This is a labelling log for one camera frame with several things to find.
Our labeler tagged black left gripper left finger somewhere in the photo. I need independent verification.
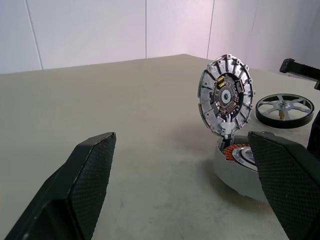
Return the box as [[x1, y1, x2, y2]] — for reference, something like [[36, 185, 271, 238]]
[[0, 131, 117, 240]]

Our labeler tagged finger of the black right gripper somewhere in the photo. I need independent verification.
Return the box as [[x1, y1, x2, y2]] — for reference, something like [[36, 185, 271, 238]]
[[306, 117, 320, 157], [279, 58, 320, 91]]

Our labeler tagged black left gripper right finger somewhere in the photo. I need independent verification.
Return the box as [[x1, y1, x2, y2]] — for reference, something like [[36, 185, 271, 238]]
[[247, 130, 320, 240]]

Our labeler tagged black spoked rotor wheel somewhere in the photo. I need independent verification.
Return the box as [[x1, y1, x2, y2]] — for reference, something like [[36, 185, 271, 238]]
[[255, 93, 315, 130]]

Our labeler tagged silver hinged motor lid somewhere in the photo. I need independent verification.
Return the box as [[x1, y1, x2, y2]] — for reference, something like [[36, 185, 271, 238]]
[[197, 53, 256, 139]]

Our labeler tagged grey round motor housing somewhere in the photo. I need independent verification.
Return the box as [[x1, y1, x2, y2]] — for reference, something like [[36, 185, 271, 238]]
[[213, 129, 276, 203]]

